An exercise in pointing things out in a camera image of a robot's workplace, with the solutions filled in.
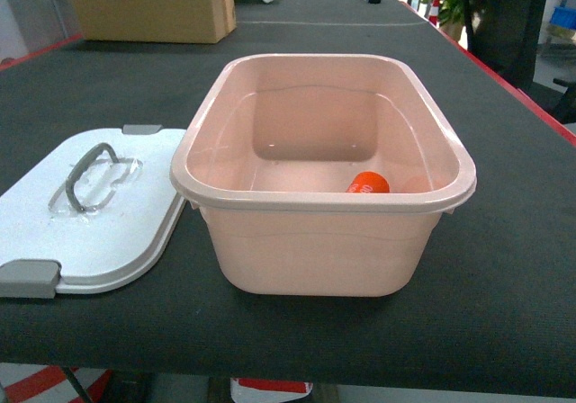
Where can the cardboard box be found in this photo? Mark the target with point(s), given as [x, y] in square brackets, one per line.
[170, 21]

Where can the black chair beside table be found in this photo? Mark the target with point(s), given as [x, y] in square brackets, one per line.
[503, 35]

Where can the red white cone left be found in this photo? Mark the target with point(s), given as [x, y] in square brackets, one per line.
[43, 383]

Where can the white box lid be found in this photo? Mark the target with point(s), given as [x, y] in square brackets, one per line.
[93, 215]

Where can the orange cylindrical capacitor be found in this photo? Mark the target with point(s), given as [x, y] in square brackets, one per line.
[369, 182]

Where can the red white traffic cone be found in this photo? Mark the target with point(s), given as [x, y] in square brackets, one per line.
[258, 390]

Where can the pink plastic box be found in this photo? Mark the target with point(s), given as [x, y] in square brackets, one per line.
[277, 140]

